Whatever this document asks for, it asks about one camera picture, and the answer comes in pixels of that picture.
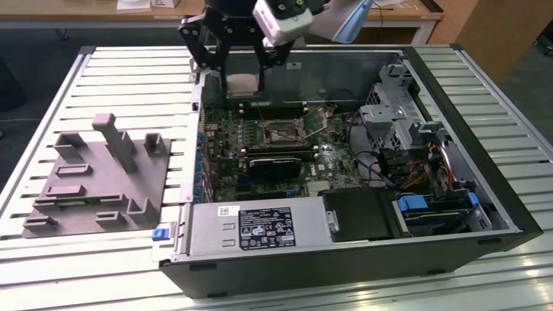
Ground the black drive bay cover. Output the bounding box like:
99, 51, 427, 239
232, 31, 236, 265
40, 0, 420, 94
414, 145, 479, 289
320, 189, 403, 243

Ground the black RAM slot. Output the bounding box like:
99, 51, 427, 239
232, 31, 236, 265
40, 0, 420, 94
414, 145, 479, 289
246, 144, 315, 151
240, 109, 304, 119
238, 102, 304, 109

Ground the wooden cabinet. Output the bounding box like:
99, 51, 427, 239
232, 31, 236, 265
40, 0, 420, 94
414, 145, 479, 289
430, 0, 553, 86

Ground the CPU socket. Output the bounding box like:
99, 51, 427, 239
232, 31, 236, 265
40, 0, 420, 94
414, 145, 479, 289
262, 119, 304, 146

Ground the thin black desk cable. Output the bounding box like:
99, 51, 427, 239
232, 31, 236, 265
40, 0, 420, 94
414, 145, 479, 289
371, 0, 390, 32

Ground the black power supply sticker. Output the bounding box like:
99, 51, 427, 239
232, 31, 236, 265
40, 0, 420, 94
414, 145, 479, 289
238, 206, 296, 251

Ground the black open PC case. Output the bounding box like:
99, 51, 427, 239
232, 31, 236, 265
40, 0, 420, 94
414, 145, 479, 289
151, 43, 544, 299

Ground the grey power supply box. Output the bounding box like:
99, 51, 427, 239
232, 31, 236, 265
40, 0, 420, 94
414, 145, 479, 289
184, 196, 334, 259

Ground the wooden desk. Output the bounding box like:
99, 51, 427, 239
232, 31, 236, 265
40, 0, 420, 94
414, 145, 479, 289
0, 0, 447, 46

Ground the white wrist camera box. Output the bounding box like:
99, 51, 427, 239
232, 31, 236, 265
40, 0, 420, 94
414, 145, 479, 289
252, 0, 315, 47

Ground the green motherboard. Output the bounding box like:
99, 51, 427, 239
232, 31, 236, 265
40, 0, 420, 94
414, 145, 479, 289
199, 102, 363, 202

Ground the hard disk in blue carrier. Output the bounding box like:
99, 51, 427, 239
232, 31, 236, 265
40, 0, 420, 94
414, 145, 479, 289
392, 191, 482, 235

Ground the silver chipset heatsink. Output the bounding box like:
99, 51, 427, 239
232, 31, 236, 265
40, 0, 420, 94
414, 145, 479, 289
307, 180, 334, 196

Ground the coloured wire bundle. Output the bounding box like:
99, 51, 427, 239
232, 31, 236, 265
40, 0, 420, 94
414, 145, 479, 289
410, 157, 458, 192

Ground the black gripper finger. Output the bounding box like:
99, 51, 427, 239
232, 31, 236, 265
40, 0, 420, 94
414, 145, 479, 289
252, 38, 300, 94
176, 14, 238, 98

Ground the black graphics card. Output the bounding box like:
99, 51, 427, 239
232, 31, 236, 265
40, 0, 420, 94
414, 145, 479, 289
247, 156, 303, 179

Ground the silver square CPU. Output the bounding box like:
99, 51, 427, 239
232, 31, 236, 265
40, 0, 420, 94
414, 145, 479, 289
227, 73, 262, 98

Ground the grey plastic parts rack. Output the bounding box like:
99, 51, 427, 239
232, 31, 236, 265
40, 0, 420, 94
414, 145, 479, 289
22, 113, 175, 240

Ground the white barcode sticker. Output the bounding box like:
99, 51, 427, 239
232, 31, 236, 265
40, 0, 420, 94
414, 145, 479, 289
214, 204, 243, 218

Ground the green RAM stick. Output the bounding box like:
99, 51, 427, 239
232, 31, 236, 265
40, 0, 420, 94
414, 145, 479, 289
55, 198, 100, 207

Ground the metal drive cage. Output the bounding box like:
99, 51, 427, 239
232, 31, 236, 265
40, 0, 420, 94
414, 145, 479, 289
358, 63, 424, 152

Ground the metal socket cover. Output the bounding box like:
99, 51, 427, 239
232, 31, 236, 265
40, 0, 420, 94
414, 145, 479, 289
298, 108, 343, 144

